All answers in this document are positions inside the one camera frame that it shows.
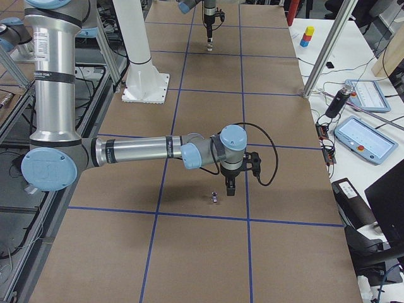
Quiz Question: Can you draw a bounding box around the orange circuit board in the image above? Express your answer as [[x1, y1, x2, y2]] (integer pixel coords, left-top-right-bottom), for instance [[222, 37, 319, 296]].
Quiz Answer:
[[315, 123, 336, 166]]

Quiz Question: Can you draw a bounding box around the aluminium frame post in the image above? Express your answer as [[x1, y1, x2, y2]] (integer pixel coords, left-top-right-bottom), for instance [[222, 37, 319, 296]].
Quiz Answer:
[[302, 0, 358, 99]]

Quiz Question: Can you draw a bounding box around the near teach pendant tablet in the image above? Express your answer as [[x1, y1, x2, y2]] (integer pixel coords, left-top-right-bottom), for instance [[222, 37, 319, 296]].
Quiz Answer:
[[334, 116, 398, 165]]

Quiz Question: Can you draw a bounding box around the black camera cable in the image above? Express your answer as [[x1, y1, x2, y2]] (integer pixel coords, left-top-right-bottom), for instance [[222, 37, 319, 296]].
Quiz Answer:
[[198, 122, 279, 186]]

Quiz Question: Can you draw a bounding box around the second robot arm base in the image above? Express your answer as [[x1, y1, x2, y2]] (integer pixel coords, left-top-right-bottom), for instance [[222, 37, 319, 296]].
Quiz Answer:
[[1, 17, 34, 62]]

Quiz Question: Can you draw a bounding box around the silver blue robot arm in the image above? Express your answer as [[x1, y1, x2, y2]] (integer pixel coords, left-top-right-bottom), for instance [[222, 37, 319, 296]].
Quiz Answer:
[[21, 1, 247, 196], [178, 0, 222, 47]]

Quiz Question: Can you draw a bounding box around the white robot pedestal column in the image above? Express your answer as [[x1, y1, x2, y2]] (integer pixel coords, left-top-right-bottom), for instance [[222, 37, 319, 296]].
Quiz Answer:
[[113, 0, 170, 104]]

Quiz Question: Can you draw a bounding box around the black monitor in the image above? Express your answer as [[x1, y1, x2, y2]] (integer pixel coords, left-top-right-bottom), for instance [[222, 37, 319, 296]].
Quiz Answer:
[[365, 160, 403, 245]]

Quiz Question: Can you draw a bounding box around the teach pendant tablet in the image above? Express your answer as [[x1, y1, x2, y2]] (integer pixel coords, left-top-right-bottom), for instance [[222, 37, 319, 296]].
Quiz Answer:
[[334, 116, 398, 165], [345, 80, 391, 113]]

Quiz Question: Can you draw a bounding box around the black box with label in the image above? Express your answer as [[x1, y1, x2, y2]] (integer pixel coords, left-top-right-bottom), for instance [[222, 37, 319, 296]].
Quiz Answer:
[[331, 178, 376, 229]]

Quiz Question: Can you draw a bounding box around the wooden board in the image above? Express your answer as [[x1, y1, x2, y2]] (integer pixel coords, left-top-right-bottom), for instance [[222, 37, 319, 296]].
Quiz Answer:
[[371, 25, 403, 77]]

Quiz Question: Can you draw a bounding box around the black cylindrical bottle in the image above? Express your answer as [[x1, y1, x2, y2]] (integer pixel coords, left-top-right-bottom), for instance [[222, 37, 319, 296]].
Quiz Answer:
[[325, 84, 352, 119]]

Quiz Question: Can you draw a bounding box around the yellow red blue block stack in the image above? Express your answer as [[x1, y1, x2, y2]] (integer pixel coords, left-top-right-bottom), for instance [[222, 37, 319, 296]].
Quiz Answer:
[[299, 26, 315, 47]]

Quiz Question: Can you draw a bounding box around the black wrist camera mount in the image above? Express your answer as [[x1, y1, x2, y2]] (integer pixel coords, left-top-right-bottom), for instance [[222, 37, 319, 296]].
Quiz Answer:
[[242, 151, 261, 179]]

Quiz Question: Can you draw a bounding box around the far teach pendant tablet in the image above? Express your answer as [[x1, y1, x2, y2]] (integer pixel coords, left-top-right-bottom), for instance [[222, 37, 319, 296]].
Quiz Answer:
[[345, 80, 391, 113]]

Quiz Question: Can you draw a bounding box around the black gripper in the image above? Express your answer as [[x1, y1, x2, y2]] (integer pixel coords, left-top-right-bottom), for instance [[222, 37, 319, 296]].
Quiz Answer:
[[220, 166, 241, 196], [203, 14, 215, 42]]

